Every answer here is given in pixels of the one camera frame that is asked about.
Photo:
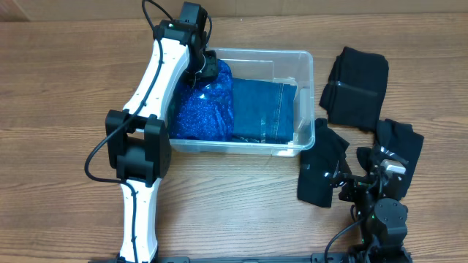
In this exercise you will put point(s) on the shiny blue sequin fabric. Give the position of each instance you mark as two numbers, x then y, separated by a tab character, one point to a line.
204	110

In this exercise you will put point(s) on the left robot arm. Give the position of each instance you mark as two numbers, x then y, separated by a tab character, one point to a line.
137	137

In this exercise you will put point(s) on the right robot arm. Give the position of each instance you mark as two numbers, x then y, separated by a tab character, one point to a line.
377	210

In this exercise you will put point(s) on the large folded black garment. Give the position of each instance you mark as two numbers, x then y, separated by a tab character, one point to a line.
355	90

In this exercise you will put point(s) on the blue denim jeans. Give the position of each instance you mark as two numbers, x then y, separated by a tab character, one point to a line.
263	111

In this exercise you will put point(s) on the clear plastic storage bin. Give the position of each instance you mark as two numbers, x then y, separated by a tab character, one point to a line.
294	67

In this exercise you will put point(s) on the black taped garment right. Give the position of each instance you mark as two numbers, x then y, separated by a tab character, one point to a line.
398	138

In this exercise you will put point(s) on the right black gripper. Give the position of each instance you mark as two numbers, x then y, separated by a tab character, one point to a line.
354	184

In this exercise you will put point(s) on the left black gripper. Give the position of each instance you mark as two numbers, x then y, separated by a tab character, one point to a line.
210	71

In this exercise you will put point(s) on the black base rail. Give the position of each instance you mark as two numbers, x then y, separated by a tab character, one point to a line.
314	258

